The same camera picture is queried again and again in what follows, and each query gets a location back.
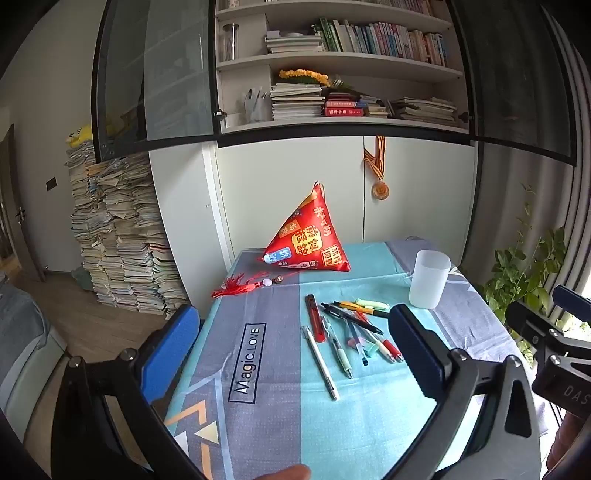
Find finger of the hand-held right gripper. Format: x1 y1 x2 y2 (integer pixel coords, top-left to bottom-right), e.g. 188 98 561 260
505 301 573 365
553 285 591 319

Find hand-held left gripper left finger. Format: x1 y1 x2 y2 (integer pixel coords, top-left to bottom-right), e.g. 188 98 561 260
50 304 208 480

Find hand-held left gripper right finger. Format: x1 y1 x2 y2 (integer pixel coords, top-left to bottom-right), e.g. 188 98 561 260
388 303 542 480

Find red capped pen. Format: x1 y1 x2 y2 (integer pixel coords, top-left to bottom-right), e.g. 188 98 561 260
368 331 396 364
355 311 405 364

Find frosted plastic cup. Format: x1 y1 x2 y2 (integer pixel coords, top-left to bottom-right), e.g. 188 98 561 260
409 250 452 309

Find clear pen green grip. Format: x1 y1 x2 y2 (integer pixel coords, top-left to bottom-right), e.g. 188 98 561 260
322 316 354 380

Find black and yellow pen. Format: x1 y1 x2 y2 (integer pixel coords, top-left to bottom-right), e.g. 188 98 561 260
332 300 390 319

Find silver mechanical pencil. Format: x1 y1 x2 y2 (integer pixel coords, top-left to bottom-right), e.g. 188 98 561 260
301 325 341 401

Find red and black utility knife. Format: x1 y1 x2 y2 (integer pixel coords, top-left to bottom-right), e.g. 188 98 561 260
305 294 327 343

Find person's right hand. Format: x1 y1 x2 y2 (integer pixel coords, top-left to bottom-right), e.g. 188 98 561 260
547 412 591 480

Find person's left hand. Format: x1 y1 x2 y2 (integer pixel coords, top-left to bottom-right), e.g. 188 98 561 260
249 464 311 480

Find green potted plant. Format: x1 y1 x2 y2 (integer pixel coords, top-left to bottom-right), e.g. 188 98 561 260
480 184 570 370

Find red tassel with beads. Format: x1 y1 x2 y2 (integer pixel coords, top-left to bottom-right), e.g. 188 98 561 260
211 270 301 300

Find grey curtain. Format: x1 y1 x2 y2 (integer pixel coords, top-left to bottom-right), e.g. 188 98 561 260
480 0 591 305

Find green bag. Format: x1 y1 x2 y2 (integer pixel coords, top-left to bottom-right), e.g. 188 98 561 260
71 266 96 292

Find tall piles of old books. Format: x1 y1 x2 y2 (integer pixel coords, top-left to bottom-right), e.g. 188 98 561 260
65 136 191 317

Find blue grey printed tablecloth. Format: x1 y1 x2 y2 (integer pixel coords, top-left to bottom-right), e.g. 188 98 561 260
164 237 522 480

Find grey sofa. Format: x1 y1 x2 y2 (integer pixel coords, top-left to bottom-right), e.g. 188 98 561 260
0 272 71 418

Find red pyramid-shaped pouch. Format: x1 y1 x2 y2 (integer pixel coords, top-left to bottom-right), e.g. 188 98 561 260
262 181 352 274

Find gold medal striped ribbon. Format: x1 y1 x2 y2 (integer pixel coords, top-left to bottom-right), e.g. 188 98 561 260
363 135 391 202

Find white bookcase cabinet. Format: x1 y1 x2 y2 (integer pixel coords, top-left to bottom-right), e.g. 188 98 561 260
148 0 481 308

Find brown wooden door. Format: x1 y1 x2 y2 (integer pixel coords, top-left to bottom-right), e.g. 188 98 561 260
0 121 47 283

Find dark glass cabinet door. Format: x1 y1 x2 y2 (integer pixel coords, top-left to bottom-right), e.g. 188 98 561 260
91 0 219 163
449 0 579 167

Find yellow plush toy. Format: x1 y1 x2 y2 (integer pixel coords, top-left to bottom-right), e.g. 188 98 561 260
66 122 96 149

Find stack of worn books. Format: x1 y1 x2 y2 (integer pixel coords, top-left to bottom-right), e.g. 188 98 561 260
392 96 461 126

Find small stack of books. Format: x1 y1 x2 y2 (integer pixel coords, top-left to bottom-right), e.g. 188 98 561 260
360 95 394 119

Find clear pen holder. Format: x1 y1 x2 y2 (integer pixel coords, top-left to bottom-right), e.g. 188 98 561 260
243 88 273 125

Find stack of magazines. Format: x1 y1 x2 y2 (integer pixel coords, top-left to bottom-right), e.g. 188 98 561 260
270 83 327 122

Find yellow flower garland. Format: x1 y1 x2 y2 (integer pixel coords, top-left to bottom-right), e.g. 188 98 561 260
278 69 331 86

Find glass jar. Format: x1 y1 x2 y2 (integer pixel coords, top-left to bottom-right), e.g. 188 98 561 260
222 23 241 61

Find row of upright books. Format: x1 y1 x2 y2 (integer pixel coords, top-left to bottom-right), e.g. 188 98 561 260
318 17 450 68

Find stack of white booklets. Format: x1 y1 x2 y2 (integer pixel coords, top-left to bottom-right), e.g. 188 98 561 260
265 31 325 54

